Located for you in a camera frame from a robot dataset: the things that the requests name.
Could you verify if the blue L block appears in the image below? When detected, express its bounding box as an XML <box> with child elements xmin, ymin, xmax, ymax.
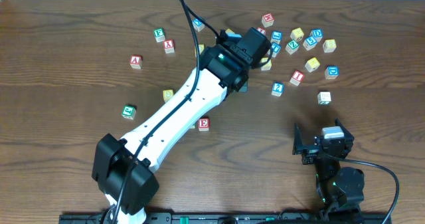
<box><xmin>270</xmin><ymin>31</ymin><xmax>283</xmax><ymax>44</ymax></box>

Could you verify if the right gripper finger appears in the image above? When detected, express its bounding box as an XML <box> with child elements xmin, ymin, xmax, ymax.
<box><xmin>335</xmin><ymin>118</ymin><xmax>355</xmax><ymax>146</ymax></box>
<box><xmin>292</xmin><ymin>124</ymin><xmax>303</xmax><ymax>155</ymax></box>

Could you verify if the red i block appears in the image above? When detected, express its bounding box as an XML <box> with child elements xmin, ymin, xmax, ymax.
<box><xmin>290</xmin><ymin>70</ymin><xmax>305</xmax><ymax>86</ymax></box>
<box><xmin>256</xmin><ymin>27</ymin><xmax>266</xmax><ymax>35</ymax></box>

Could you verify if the red A block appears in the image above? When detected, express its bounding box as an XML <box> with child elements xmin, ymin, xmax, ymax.
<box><xmin>129</xmin><ymin>55</ymin><xmax>143</xmax><ymax>69</ymax></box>

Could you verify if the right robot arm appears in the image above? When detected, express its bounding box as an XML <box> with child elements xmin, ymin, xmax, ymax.
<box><xmin>292</xmin><ymin>120</ymin><xmax>365</xmax><ymax>222</ymax></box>

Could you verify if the yellow block top right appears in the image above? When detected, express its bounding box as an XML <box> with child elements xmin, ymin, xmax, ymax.
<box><xmin>290</xmin><ymin>27</ymin><xmax>304</xmax><ymax>42</ymax></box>

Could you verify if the yellow block top centre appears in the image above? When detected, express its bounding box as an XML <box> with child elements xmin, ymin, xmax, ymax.
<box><xmin>225</xmin><ymin>29</ymin><xmax>235</xmax><ymax>34</ymax></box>

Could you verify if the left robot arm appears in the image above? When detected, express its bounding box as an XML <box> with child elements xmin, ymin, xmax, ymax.
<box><xmin>92</xmin><ymin>28</ymin><xmax>271</xmax><ymax>223</ymax></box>

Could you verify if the plain L block green 7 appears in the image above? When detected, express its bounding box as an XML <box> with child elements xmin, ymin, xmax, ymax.
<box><xmin>317</xmin><ymin>92</ymin><xmax>331</xmax><ymax>105</ymax></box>

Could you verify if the blue T block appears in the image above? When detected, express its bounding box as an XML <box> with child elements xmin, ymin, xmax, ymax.
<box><xmin>267</xmin><ymin>43</ymin><xmax>282</xmax><ymax>58</ymax></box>

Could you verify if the red H block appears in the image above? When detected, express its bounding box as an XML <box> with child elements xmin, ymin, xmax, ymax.
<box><xmin>262</xmin><ymin>13</ymin><xmax>275</xmax><ymax>28</ymax></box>

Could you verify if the blue 2 block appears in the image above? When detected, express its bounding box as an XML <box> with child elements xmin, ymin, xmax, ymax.
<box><xmin>271</xmin><ymin>82</ymin><xmax>284</xmax><ymax>96</ymax></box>

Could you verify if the green F block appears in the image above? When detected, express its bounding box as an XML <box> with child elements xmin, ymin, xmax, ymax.
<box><xmin>153</xmin><ymin>28</ymin><xmax>165</xmax><ymax>43</ymax></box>

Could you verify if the green Z block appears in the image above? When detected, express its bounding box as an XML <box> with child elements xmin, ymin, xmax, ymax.
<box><xmin>286</xmin><ymin>40</ymin><xmax>299</xmax><ymax>55</ymax></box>

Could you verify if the blue D block lower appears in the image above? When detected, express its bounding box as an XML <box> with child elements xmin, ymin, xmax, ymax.
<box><xmin>325</xmin><ymin>66</ymin><xmax>339</xmax><ymax>80</ymax></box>

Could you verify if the red E block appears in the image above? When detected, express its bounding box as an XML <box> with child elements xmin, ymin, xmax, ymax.
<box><xmin>198</xmin><ymin>118</ymin><xmax>210</xmax><ymax>131</ymax></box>

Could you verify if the yellow S block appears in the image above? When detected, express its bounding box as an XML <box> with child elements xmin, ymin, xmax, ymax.
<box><xmin>260</xmin><ymin>57</ymin><xmax>272</xmax><ymax>71</ymax></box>

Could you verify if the yellow block near left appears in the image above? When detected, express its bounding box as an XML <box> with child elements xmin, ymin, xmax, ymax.
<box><xmin>163</xmin><ymin>90</ymin><xmax>174</xmax><ymax>102</ymax></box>

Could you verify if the blue X block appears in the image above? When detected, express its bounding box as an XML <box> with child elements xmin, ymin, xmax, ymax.
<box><xmin>193</xmin><ymin>19</ymin><xmax>205</xmax><ymax>32</ymax></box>

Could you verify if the blue D block upper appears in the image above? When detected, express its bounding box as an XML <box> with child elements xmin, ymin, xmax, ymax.
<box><xmin>309</xmin><ymin>29</ymin><xmax>323</xmax><ymax>42</ymax></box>

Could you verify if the red I block upper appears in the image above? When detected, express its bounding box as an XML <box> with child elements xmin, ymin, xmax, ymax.
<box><xmin>256</xmin><ymin>27</ymin><xmax>266</xmax><ymax>35</ymax></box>

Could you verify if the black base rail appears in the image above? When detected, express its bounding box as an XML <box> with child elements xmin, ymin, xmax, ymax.
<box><xmin>58</xmin><ymin>211</ymin><xmax>392</xmax><ymax>224</ymax></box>

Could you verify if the yellow block centre left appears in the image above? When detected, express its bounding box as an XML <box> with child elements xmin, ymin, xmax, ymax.
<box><xmin>195</xmin><ymin>44</ymin><xmax>205</xmax><ymax>55</ymax></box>

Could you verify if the red I block lower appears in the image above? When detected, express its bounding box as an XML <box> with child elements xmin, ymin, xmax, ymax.
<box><xmin>290</xmin><ymin>70</ymin><xmax>305</xmax><ymax>86</ymax></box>

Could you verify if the green J block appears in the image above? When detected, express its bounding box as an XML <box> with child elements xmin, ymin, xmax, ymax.
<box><xmin>122</xmin><ymin>105</ymin><xmax>137</xmax><ymax>120</ymax></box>

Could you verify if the blue d block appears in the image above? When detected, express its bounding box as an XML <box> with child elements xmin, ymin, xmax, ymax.
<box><xmin>309</xmin><ymin>29</ymin><xmax>323</xmax><ymax>42</ymax></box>
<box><xmin>325</xmin><ymin>66</ymin><xmax>339</xmax><ymax>80</ymax></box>

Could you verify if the blue 5 block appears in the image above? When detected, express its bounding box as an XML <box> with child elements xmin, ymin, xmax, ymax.
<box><xmin>303</xmin><ymin>36</ymin><xmax>317</xmax><ymax>51</ymax></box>

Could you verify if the yellow K block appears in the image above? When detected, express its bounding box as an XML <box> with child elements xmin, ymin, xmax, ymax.
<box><xmin>305</xmin><ymin>57</ymin><xmax>320</xmax><ymax>72</ymax></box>

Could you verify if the yellow B block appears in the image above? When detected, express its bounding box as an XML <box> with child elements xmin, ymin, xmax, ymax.
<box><xmin>323</xmin><ymin>39</ymin><xmax>337</xmax><ymax>53</ymax></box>

